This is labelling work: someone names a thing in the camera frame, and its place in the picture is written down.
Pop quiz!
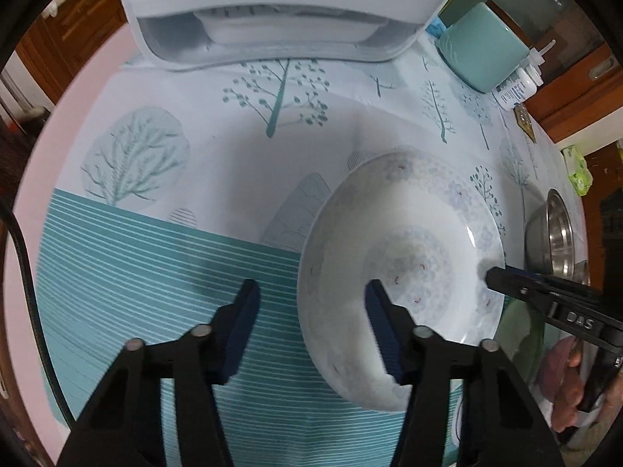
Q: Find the white floral ceramic bowl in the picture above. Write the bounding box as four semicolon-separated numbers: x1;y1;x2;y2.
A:
297;152;505;412

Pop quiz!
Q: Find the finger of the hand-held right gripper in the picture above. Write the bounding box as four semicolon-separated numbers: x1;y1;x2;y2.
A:
506;267;592;290
487;267;560;321

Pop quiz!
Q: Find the brown wooden cupboard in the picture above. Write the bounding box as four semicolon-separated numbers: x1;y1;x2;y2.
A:
14;0;130;108

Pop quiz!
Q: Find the green tissue packet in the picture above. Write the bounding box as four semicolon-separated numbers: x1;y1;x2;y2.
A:
562;146;593;198

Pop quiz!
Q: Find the white blue-label pill bottle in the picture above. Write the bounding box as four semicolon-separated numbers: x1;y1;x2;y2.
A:
494;67;539;110

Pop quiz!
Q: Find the gold framed tile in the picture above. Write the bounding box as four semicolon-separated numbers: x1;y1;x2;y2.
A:
513;106;537;144

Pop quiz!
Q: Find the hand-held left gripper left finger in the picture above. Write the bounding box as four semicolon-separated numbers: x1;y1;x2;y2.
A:
57;279;261;467

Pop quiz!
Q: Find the wooden glass-door cabinet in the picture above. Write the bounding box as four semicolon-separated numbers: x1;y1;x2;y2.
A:
438;0;623;156

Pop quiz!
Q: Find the green glass dish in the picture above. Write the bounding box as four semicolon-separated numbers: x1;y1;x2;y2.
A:
496;297;548;390

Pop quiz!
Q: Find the black cable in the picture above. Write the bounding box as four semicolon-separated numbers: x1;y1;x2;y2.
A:
0;199;74;429

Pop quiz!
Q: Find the stainless steel bowl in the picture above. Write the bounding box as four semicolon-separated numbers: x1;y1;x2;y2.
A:
524;189;591;285

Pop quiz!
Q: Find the tree print tablecloth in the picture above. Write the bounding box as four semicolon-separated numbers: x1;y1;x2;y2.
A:
36;34;590;467

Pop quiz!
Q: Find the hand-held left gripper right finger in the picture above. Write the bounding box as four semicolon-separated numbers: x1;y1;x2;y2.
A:
365;279;565;467

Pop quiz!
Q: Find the person's right hand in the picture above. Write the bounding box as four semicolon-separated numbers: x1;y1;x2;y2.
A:
538;335;623;434

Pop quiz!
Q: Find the white plate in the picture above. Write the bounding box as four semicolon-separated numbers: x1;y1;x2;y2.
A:
195;7;390;46

